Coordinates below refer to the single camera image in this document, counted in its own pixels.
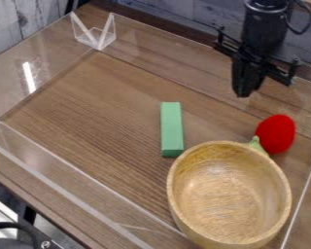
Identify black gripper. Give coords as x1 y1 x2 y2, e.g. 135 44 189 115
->
216 3 300 97

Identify red plush strawberry toy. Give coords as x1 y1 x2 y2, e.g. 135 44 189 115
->
249 114 296 155

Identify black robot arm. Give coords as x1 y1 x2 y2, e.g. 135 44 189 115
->
216 0 300 98

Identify green rectangular block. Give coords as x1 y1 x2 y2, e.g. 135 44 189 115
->
161 102 185 158

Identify wooden oval bowl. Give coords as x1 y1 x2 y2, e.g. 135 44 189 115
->
166 141 292 249

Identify black equipment under table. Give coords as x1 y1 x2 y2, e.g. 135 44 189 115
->
0 222 64 249

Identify clear acrylic corner bracket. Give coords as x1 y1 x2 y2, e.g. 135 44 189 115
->
70 13 117 51

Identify clear acrylic tray wall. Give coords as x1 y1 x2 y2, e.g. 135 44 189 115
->
0 121 195 249

